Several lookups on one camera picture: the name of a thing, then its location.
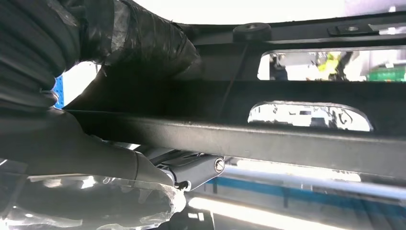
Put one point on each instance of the blue metal shelf rack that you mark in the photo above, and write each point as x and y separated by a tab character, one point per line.
59	92

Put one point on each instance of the green plastic crate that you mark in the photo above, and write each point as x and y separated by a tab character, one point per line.
387	75

